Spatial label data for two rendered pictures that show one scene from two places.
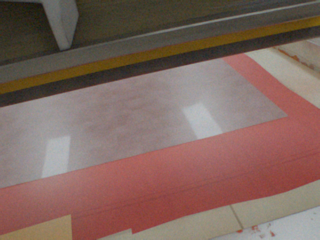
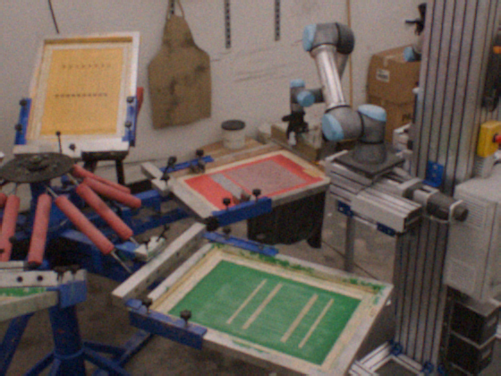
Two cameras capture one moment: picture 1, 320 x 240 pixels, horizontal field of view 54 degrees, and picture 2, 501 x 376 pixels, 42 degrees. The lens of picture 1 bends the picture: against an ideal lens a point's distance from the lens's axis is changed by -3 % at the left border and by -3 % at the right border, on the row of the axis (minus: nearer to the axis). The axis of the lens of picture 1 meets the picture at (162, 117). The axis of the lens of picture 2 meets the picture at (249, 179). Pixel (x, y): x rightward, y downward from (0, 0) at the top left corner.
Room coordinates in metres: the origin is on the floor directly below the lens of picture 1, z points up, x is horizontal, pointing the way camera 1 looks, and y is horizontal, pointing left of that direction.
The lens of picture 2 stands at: (1.76, 2.78, 2.41)
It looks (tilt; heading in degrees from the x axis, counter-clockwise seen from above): 26 degrees down; 245
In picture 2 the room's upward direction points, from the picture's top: 1 degrees counter-clockwise
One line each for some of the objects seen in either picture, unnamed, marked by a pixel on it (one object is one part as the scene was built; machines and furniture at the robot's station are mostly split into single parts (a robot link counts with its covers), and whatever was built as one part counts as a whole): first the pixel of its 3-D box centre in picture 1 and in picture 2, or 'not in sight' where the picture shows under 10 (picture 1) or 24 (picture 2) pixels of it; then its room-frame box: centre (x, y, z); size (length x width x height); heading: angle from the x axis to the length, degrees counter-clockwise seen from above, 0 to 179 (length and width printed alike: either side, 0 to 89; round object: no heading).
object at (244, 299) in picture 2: not in sight; (229, 272); (0.98, 0.91, 1.05); 1.08 x 0.61 x 0.23; 126
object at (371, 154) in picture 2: not in sight; (369, 147); (0.19, 0.66, 1.31); 0.15 x 0.15 x 0.10
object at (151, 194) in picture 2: not in sight; (152, 198); (1.02, 0.13, 1.02); 0.17 x 0.06 x 0.05; 6
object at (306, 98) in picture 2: not in sight; (307, 97); (0.21, 0.17, 1.39); 0.11 x 0.11 x 0.08; 79
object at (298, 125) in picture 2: not in sight; (298, 121); (0.21, 0.07, 1.23); 0.09 x 0.08 x 0.12; 96
